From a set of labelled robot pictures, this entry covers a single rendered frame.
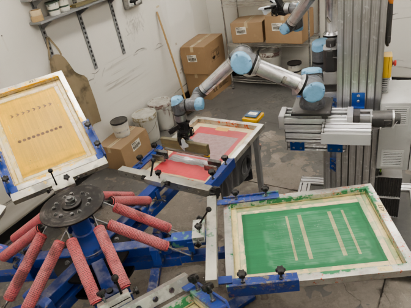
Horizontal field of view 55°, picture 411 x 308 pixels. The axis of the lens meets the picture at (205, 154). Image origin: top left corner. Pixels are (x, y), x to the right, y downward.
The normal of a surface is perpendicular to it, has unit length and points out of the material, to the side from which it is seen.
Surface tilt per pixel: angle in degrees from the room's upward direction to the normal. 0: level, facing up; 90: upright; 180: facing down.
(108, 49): 90
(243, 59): 89
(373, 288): 0
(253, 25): 89
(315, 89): 94
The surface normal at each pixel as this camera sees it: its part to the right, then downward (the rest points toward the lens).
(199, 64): -0.44, 0.54
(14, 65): 0.84, 0.15
